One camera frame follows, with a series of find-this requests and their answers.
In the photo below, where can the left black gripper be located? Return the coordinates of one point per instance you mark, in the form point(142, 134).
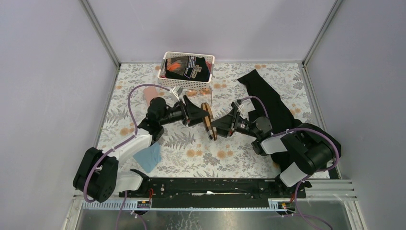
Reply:
point(195, 113)

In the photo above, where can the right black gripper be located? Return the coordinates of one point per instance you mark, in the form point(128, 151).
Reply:
point(226, 123)

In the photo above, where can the plaid glasses case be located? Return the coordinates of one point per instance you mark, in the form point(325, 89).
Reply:
point(207, 121)

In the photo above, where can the pink glasses case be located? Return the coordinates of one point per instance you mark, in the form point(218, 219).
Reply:
point(150, 93)

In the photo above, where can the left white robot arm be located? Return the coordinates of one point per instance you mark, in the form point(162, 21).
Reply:
point(98, 176)

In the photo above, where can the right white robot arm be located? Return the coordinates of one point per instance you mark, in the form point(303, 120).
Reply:
point(267, 143)

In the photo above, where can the orange lens sunglasses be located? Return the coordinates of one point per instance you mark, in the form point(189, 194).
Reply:
point(206, 91)

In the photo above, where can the white plastic basket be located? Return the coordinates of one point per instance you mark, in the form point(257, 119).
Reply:
point(193, 85)

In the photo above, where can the black packaged items in basket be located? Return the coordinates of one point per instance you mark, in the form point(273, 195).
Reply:
point(187, 68)

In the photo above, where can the black garment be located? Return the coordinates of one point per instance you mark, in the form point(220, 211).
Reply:
point(269, 95)

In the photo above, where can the left blue cleaning cloth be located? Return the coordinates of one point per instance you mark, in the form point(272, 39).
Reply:
point(148, 158)

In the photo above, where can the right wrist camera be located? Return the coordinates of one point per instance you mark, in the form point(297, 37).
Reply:
point(237, 105)

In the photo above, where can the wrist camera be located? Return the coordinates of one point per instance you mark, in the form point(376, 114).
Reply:
point(237, 105)
point(176, 92)

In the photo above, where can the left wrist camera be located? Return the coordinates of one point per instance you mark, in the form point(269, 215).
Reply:
point(176, 92)

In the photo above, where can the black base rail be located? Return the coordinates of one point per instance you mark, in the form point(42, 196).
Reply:
point(214, 192)

